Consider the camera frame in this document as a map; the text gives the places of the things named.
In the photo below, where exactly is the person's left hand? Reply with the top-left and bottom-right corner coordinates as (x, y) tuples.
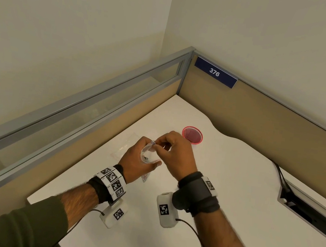
(115, 133), (166, 188)

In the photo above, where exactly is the person's right hand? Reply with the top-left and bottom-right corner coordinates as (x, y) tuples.
(149, 128), (203, 184)

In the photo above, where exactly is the clear plastic bag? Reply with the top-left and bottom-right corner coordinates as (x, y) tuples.
(136, 138), (164, 185)

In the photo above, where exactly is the red-rimmed white paper cup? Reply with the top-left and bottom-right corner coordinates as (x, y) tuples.
(180, 125), (205, 147)

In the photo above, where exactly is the person's left forearm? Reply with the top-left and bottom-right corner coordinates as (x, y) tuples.
(56, 179), (102, 231)

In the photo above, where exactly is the person's right forearm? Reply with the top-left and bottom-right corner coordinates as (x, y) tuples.
(189, 206), (261, 247)

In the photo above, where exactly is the flat spare clear bag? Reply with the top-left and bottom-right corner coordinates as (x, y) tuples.
(111, 130), (141, 162)

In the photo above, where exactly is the left marker wristband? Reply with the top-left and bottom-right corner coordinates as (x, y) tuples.
(84, 160), (130, 207)

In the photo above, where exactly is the grey-framed glass partition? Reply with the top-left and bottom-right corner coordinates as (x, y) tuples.
(0, 20), (196, 244)

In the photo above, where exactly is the blue number sign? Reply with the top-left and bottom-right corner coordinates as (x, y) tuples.
(191, 56), (240, 90)

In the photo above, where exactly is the beige partition panel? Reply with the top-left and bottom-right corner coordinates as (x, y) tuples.
(165, 49), (326, 201)

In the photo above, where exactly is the olive green left sleeve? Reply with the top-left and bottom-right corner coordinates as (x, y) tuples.
(0, 188), (76, 247)

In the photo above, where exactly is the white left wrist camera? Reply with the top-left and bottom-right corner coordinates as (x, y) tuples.
(97, 196), (130, 231)

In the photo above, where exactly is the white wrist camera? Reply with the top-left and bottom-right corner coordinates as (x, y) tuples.
(97, 196), (130, 231)
(153, 191), (183, 231)

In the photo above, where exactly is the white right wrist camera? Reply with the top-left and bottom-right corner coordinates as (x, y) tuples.
(153, 191), (183, 231)

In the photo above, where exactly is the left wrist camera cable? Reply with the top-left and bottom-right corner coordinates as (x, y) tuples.
(55, 204), (106, 247)

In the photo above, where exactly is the black desk cable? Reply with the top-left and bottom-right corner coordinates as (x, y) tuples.
(264, 158), (294, 192)

